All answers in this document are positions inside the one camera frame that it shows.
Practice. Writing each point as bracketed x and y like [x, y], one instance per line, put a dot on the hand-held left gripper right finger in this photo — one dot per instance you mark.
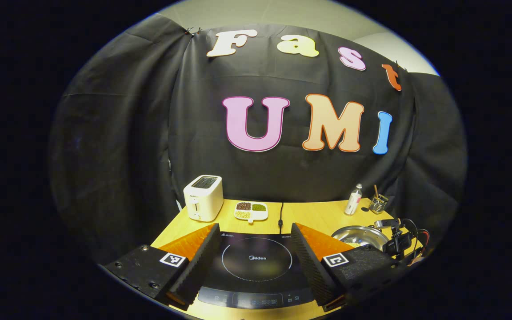
[309, 260]

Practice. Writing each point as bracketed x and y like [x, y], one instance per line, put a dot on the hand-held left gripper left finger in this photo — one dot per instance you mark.
[200, 262]

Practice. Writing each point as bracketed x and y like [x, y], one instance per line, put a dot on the stainless steel pot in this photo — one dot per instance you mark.
[362, 234]

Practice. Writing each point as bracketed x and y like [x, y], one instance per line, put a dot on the black induction cooktop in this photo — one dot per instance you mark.
[256, 278]

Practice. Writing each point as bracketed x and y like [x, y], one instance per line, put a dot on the small glass jar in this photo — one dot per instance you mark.
[378, 205]

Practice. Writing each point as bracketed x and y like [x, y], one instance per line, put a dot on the thin wooden stick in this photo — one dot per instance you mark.
[376, 191]

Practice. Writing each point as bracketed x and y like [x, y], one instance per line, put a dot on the white toaster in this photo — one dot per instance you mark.
[202, 202]

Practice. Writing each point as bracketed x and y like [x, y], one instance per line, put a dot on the small clear bottle white label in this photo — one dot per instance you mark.
[353, 202]

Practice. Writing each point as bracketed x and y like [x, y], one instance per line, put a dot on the white divided dish of beans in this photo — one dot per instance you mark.
[250, 217]

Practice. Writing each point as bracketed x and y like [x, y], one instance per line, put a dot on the black backdrop cloth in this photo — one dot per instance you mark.
[194, 133]

